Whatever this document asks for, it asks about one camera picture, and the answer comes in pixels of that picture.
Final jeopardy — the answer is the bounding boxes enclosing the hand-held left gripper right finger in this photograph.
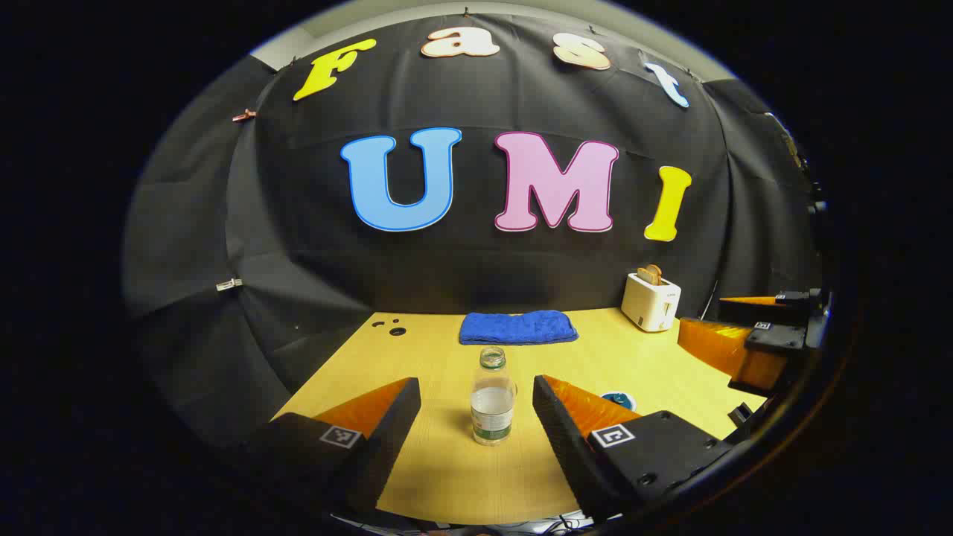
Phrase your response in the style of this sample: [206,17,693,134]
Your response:
[532,374,734,522]

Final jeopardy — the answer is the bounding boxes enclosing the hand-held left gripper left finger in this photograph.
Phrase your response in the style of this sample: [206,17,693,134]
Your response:
[246,377,422,514]

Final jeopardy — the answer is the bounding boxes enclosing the clear plastic water bottle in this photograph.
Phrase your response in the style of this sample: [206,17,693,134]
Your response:
[470,346,518,447]

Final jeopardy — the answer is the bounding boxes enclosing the white toaster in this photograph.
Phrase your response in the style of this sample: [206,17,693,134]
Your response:
[621,272,682,333]

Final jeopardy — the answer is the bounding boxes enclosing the folded blue towel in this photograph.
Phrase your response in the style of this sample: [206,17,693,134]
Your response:
[459,310,579,346]

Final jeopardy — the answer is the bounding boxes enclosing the black backdrop cloth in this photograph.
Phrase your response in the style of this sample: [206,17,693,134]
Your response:
[123,11,823,447]

